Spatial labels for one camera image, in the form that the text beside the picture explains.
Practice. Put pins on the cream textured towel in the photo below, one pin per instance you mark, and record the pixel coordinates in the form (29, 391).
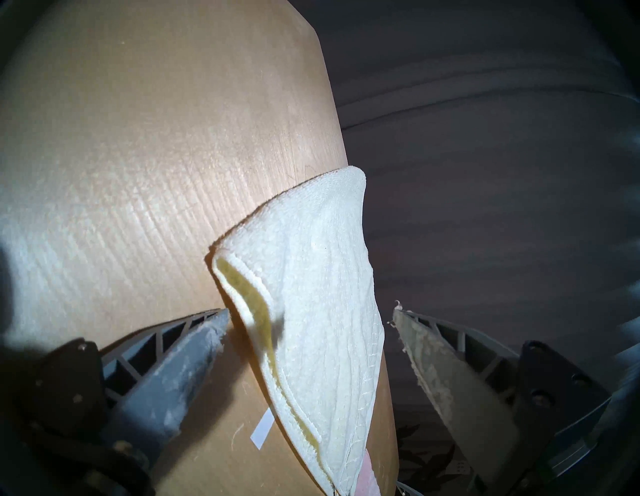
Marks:
(320, 300)

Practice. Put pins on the white tape strip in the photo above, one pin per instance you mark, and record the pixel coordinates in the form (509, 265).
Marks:
(262, 429)

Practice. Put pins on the pink terry towel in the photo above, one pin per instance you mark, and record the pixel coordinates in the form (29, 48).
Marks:
(367, 475)

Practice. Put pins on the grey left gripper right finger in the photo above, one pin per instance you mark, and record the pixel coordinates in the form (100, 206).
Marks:
(465, 400)

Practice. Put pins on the grey pleated curtain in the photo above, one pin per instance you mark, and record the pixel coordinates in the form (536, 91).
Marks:
(475, 175)

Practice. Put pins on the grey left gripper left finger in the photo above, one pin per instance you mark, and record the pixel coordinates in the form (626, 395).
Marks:
(165, 380)

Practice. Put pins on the white paper plant tag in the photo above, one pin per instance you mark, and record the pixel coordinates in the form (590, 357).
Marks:
(461, 467)

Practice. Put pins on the tall dark leafy plant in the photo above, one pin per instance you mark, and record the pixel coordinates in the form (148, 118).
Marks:
(425, 465)

